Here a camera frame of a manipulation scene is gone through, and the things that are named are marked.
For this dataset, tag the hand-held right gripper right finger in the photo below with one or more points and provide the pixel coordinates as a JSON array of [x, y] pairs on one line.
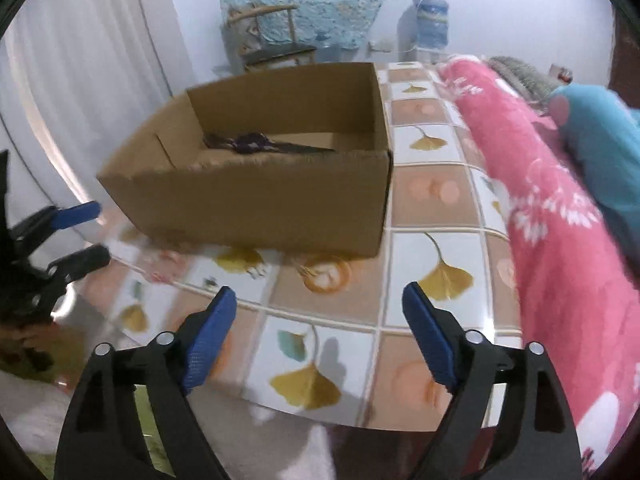
[[430, 335]]

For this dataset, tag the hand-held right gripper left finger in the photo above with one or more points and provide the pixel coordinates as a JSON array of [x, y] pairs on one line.
[[210, 340]]

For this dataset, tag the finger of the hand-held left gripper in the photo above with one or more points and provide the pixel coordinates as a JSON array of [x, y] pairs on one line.
[[75, 214], [85, 260]]

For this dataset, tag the cardboard box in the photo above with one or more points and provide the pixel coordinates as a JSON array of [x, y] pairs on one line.
[[250, 205]]

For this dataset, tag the black wristwatch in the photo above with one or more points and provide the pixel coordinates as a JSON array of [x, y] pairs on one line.
[[250, 142]]

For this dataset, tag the white curtain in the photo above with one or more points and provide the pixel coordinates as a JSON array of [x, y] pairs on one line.
[[75, 85]]

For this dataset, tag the pink floral blanket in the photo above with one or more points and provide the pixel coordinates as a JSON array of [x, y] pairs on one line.
[[550, 260]]

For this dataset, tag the leaf print tablecloth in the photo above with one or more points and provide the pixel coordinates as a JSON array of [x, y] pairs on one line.
[[435, 190]]

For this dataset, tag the teal pillow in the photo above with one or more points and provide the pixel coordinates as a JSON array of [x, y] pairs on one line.
[[600, 160]]

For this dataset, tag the wooden chair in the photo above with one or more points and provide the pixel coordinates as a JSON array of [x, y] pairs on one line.
[[280, 52]]

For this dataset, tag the grey-green knit cloth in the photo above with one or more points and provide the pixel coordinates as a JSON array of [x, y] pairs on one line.
[[520, 72]]

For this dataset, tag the white water dispenser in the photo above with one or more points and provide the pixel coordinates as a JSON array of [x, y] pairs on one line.
[[422, 55]]

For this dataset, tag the small red packet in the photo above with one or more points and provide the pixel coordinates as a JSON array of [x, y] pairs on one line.
[[562, 75]]

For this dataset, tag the blue water bottle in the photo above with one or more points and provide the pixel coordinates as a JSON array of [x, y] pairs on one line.
[[431, 22]]

